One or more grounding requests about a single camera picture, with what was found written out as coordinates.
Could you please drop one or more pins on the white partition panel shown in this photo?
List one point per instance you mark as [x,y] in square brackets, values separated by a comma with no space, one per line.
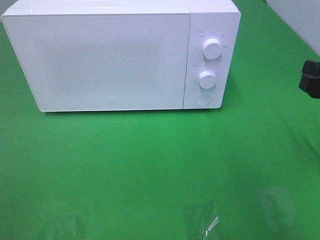
[303,16]

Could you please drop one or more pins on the round white door button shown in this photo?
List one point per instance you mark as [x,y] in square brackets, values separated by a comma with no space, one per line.
[203,100]

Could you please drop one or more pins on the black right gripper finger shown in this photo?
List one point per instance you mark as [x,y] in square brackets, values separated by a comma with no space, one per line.
[311,68]
[311,85]

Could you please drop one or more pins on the white microwave door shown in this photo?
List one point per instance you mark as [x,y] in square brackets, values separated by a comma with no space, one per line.
[102,62]

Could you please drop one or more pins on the white microwave knob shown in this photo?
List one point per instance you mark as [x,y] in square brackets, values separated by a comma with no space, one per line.
[207,79]
[212,48]

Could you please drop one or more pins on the white microwave oven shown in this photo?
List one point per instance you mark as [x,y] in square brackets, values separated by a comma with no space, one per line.
[208,19]

